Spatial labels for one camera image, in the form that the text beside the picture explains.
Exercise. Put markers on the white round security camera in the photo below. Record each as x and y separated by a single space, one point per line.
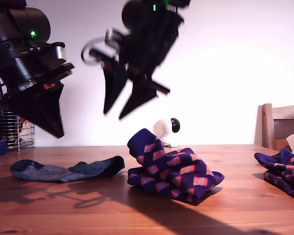
163 129

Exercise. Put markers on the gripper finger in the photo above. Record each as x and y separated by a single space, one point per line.
139 98
114 85

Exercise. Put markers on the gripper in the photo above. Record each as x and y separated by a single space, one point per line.
22 73

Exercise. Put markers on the wooden chair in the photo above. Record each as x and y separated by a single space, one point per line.
267 127

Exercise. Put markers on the white paper napkins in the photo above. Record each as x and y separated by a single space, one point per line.
27 132

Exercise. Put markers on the brown cardboard box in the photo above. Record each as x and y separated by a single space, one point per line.
281 144

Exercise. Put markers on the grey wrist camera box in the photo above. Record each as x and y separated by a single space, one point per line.
114 36
56 52

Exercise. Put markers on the purple patterned sock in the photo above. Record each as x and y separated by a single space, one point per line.
284 176
176 171

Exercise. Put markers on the grey dark-toed sock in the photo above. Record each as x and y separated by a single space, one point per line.
51 171

